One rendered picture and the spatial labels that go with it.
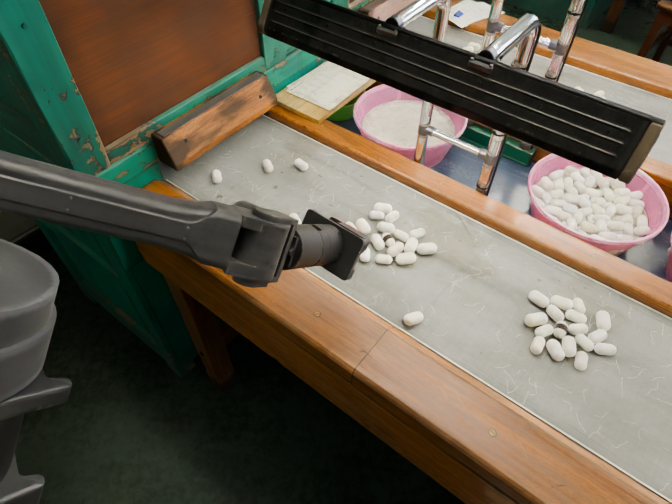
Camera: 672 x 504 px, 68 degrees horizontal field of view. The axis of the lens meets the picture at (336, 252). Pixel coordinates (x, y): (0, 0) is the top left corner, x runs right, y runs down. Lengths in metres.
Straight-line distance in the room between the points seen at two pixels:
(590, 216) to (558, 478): 0.55
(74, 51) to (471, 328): 0.78
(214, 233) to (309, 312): 0.33
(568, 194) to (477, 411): 0.54
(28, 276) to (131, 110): 0.86
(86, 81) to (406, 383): 0.71
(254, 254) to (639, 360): 0.64
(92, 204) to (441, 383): 0.53
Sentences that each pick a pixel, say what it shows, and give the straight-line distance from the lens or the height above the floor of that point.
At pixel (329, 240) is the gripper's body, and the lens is 0.65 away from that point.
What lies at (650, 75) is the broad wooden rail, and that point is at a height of 0.76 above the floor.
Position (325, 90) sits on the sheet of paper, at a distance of 1.26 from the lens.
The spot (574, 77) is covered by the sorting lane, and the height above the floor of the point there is 0.74.
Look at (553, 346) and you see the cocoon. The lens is 0.86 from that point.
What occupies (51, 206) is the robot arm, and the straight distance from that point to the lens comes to 0.51.
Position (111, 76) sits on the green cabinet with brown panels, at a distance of 0.99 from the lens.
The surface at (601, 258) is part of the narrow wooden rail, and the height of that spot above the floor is 0.76.
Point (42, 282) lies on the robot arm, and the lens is 0.18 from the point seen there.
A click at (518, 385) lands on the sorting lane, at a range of 0.83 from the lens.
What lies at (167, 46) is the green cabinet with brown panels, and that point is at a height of 0.99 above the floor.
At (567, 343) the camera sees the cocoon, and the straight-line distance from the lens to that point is 0.87.
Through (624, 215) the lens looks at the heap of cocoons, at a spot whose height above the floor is 0.74.
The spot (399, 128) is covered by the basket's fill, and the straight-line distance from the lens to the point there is 1.22.
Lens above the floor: 1.45
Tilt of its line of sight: 50 degrees down
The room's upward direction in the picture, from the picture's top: straight up
